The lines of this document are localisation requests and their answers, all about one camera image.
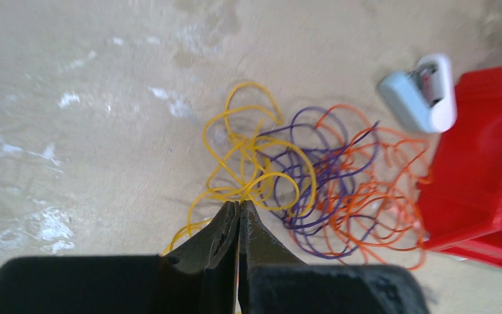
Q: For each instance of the white blue staple remover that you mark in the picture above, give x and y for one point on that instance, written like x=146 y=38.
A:
x=423 y=99

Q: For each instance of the red plastic bin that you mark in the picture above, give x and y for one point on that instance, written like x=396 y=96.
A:
x=462 y=206

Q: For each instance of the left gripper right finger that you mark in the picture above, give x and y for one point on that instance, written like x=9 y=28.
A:
x=273 y=280

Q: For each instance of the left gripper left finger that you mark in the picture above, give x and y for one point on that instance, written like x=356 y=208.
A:
x=197 y=277

